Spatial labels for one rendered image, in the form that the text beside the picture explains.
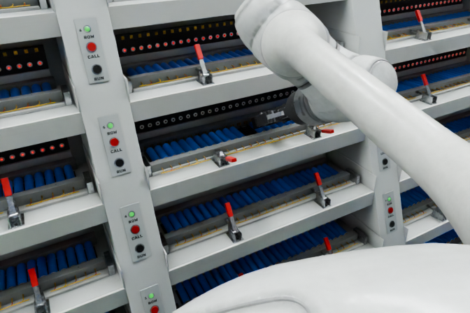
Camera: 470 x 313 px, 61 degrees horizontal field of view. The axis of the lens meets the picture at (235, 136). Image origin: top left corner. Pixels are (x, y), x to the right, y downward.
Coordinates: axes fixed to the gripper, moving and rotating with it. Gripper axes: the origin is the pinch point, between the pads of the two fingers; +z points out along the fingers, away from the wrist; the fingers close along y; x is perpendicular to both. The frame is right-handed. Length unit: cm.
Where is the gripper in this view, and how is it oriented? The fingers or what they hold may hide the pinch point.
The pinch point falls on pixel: (265, 119)
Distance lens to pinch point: 101.5
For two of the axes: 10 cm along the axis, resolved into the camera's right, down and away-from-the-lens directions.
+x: 2.6, 9.6, -0.1
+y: -8.9, 2.4, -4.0
